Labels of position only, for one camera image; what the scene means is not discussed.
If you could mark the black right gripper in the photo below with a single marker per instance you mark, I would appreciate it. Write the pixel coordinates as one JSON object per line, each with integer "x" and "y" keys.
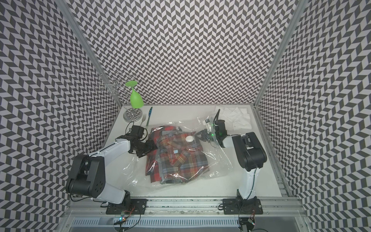
{"x": 204, "y": 135}

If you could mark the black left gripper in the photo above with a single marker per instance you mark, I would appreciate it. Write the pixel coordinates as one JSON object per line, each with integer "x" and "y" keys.
{"x": 151, "y": 147}

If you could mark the clear plastic vacuum bag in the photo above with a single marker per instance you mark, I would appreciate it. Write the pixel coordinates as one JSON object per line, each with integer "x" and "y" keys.
{"x": 133, "y": 173}

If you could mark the red plaid shirt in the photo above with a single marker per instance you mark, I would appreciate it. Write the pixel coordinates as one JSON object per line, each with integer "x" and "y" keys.
{"x": 175, "y": 161}

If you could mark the white shirt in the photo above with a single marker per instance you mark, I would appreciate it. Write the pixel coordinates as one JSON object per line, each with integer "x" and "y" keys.
{"x": 235, "y": 118}

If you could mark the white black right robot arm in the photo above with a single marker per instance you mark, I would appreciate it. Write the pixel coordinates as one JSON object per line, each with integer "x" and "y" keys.
{"x": 250, "y": 154}

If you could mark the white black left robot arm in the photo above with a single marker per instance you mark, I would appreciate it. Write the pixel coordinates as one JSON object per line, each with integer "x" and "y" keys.
{"x": 87, "y": 176}

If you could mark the white round bag valve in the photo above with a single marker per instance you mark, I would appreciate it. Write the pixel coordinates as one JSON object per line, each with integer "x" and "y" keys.
{"x": 189, "y": 139}

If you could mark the small clear fork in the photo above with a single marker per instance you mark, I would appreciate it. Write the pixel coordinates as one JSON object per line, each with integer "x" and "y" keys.
{"x": 143, "y": 119}

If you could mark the blue green pen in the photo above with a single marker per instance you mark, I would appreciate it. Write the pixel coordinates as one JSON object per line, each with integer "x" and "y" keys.
{"x": 149, "y": 116}

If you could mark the green plastic wine glass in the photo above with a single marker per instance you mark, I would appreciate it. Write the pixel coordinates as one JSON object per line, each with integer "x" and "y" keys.
{"x": 136, "y": 100}

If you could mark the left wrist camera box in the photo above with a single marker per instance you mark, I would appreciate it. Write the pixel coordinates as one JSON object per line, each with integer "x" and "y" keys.
{"x": 138, "y": 132}

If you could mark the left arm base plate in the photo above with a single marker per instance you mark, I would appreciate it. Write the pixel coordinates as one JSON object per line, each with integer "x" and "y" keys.
{"x": 139, "y": 203}

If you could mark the left electronics board with wires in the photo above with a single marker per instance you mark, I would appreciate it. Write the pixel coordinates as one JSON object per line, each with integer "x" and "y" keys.
{"x": 122, "y": 224}

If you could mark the electronics board with wires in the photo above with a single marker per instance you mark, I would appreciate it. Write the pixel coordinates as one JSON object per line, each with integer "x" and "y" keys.
{"x": 248, "y": 224}
{"x": 122, "y": 224}

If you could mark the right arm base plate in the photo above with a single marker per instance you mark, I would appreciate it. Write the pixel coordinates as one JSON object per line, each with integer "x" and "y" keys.
{"x": 244, "y": 207}

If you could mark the aluminium frame right floor rail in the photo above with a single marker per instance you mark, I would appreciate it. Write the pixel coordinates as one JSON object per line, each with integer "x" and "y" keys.
{"x": 272, "y": 156}

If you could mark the aluminium front rail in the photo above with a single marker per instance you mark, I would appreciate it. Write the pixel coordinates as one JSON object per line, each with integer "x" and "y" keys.
{"x": 208, "y": 206}

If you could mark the right electronics board with wires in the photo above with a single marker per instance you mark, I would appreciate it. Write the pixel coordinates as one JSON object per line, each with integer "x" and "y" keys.
{"x": 248, "y": 224}

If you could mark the aluminium frame corner post right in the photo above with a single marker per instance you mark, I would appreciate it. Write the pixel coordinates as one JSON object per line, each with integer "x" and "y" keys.
{"x": 281, "y": 49}

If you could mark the aluminium frame corner post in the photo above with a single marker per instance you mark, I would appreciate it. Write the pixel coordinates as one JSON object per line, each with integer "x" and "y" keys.
{"x": 62, "y": 5}
{"x": 281, "y": 49}

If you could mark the aluminium frame corner post left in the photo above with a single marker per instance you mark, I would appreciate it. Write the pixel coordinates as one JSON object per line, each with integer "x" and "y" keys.
{"x": 62, "y": 5}

